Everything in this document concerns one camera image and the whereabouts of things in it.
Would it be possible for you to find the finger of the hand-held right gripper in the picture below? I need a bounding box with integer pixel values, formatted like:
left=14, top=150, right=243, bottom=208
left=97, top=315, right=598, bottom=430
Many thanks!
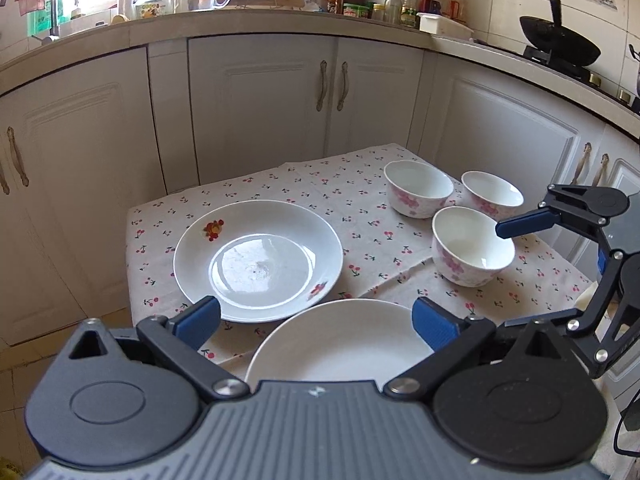
left=495, top=183, right=605, bottom=244
left=565, top=249, right=640, bottom=378

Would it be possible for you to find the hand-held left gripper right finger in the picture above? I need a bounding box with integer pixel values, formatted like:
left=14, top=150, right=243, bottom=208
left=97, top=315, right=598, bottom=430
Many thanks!
left=382, top=296, right=568, bottom=401

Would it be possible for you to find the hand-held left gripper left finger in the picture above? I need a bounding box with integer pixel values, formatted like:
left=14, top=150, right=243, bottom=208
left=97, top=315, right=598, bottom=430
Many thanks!
left=65, top=296, right=251, bottom=401

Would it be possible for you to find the white pink-floral bowl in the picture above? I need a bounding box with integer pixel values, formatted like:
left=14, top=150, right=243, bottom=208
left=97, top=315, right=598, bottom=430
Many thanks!
left=383, top=160, right=455, bottom=219
left=432, top=206, right=516, bottom=288
left=461, top=170, right=524, bottom=221

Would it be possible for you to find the white cabinet door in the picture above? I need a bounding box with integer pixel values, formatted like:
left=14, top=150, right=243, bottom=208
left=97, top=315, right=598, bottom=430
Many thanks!
left=0, top=45, right=168, bottom=347
left=580, top=125, right=640, bottom=201
left=420, top=52, right=601, bottom=271
left=187, top=34, right=340, bottom=196
left=332, top=37, right=426, bottom=159

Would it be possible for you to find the cherry print tablecloth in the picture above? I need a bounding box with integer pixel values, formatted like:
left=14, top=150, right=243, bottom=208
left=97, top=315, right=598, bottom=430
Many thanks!
left=125, top=142, right=596, bottom=386

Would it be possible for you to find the gas stove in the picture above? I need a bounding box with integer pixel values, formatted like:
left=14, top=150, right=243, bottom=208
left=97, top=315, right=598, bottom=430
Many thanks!
left=522, top=45, right=640, bottom=107

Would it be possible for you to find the black wok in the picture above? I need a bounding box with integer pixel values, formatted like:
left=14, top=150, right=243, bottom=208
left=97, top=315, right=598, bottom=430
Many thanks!
left=519, top=0, right=602, bottom=67

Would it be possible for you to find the narrow white cabinet panel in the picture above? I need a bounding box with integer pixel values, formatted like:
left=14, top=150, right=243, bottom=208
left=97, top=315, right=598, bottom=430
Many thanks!
left=146, top=40, right=201, bottom=194

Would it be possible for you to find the white plastic container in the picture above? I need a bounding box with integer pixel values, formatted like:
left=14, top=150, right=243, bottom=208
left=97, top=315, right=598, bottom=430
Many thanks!
left=416, top=12, right=475, bottom=37

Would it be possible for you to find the beige kitchen countertop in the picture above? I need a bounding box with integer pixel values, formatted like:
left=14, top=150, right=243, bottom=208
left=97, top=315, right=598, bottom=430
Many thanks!
left=0, top=9, right=640, bottom=131

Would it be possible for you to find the floral glass jar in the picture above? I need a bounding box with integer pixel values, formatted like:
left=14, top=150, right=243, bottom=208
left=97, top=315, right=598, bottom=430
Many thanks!
left=132, top=0, right=169, bottom=20

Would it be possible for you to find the metal kitchen faucet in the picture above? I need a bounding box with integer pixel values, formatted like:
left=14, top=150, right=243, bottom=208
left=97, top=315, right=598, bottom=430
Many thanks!
left=0, top=0, right=61, bottom=44

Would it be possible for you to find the black cable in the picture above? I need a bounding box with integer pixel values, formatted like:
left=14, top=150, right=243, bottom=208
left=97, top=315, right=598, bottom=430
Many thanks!
left=611, top=395, right=640, bottom=456

